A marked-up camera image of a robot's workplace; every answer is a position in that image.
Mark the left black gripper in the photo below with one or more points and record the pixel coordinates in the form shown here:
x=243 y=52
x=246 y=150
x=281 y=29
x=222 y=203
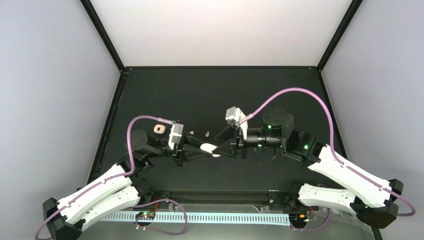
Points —
x=188 y=156

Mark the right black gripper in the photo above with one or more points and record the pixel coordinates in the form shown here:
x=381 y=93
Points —
x=237 y=133

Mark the oval white charging case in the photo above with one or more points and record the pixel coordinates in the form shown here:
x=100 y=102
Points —
x=208 y=147

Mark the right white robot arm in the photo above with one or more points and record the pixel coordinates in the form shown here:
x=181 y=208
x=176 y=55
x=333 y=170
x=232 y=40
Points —
x=366 y=197

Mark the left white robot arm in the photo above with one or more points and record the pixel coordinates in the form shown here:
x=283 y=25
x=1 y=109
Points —
x=122 y=186

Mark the square white earbud case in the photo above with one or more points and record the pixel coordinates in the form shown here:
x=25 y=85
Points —
x=159 y=129

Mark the left small circuit board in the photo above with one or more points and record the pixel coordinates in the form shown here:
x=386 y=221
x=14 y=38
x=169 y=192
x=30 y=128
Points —
x=145 y=216

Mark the small circuit board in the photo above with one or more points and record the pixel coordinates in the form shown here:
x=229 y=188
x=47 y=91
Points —
x=299 y=218
x=145 y=216

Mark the right small circuit board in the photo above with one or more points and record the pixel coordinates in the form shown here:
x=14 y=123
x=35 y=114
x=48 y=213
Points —
x=299 y=218

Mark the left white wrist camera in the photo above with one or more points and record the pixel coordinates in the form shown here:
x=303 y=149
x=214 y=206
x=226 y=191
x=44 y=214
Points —
x=175 y=135

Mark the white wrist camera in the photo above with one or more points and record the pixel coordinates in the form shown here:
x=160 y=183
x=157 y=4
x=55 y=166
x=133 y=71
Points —
x=175 y=135
x=234 y=116

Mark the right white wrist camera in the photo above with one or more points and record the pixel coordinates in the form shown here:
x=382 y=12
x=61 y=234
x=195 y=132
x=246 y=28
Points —
x=234 y=116

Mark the black aluminium front rail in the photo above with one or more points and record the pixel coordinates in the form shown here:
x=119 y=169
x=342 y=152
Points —
x=227 y=197

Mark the white slotted cable duct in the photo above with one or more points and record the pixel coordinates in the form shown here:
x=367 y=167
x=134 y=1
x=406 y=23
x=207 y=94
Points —
x=278 y=219

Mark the left black frame post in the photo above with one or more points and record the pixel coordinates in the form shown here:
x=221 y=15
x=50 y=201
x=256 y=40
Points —
x=102 y=32

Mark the black frame post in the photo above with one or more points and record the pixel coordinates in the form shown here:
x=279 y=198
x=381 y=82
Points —
x=102 y=32
x=338 y=34

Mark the right black frame post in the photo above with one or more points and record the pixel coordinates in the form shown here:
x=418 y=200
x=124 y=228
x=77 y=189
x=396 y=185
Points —
x=338 y=34

